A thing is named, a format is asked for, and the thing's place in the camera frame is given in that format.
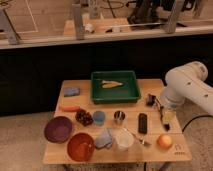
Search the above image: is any black handled brush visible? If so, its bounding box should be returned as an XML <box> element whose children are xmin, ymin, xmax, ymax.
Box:
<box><xmin>160</xmin><ymin>107</ymin><xmax>176</xmax><ymax>131</ymax></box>

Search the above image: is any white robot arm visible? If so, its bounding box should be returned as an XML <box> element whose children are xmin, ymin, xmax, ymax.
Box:
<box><xmin>160</xmin><ymin>61</ymin><xmax>213</xmax><ymax>116</ymax></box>

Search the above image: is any black remote control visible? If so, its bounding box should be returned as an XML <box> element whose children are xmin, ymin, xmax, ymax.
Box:
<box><xmin>138</xmin><ymin>113</ymin><xmax>148</xmax><ymax>134</ymax></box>

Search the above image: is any green plastic tray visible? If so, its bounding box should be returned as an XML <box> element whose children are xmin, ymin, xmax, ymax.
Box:
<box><xmin>90</xmin><ymin>70</ymin><xmax>141</xmax><ymax>104</ymax></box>

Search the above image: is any metal cup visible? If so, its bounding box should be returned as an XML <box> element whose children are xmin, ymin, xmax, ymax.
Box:
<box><xmin>114</xmin><ymin>111</ymin><xmax>125</xmax><ymax>125</ymax></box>

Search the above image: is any metal spoon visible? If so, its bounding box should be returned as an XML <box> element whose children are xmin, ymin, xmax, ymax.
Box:
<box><xmin>124</xmin><ymin>128</ymin><xmax>151</xmax><ymax>147</ymax></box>

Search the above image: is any yellow red apple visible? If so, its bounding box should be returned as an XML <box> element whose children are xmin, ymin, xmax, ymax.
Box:
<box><xmin>157</xmin><ymin>134</ymin><xmax>173</xmax><ymax>150</ymax></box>

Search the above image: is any white plastic cup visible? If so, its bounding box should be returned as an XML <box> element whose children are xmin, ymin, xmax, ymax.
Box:
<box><xmin>115</xmin><ymin>129</ymin><xmax>134</xmax><ymax>151</ymax></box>

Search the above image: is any blue small cup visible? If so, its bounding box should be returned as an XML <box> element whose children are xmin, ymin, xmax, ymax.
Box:
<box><xmin>92</xmin><ymin>111</ymin><xmax>105</xmax><ymax>126</ymax></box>

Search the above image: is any blue crumpled cloth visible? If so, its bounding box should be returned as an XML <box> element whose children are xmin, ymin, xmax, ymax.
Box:
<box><xmin>94</xmin><ymin>128</ymin><xmax>113</xmax><ymax>149</ymax></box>

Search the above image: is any dark grape bunch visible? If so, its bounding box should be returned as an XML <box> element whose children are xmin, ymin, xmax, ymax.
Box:
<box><xmin>75</xmin><ymin>109</ymin><xmax>93</xmax><ymax>126</ymax></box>

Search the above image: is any wooden table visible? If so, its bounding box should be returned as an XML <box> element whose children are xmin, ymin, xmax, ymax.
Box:
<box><xmin>42</xmin><ymin>78</ymin><xmax>193</xmax><ymax>166</ymax></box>

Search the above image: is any blue sponge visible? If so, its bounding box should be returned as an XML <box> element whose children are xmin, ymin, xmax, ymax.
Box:
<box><xmin>64</xmin><ymin>87</ymin><xmax>80</xmax><ymax>97</ymax></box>

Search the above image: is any red bowl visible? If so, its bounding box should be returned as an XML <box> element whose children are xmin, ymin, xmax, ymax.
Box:
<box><xmin>67</xmin><ymin>133</ymin><xmax>95</xmax><ymax>162</ymax></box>

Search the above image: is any orange carrot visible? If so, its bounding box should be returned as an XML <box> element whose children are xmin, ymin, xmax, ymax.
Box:
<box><xmin>59</xmin><ymin>106</ymin><xmax>80</xmax><ymax>112</ymax></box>

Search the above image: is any black cable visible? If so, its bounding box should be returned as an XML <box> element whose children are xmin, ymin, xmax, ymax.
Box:
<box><xmin>181</xmin><ymin>114</ymin><xmax>213</xmax><ymax>133</ymax></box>

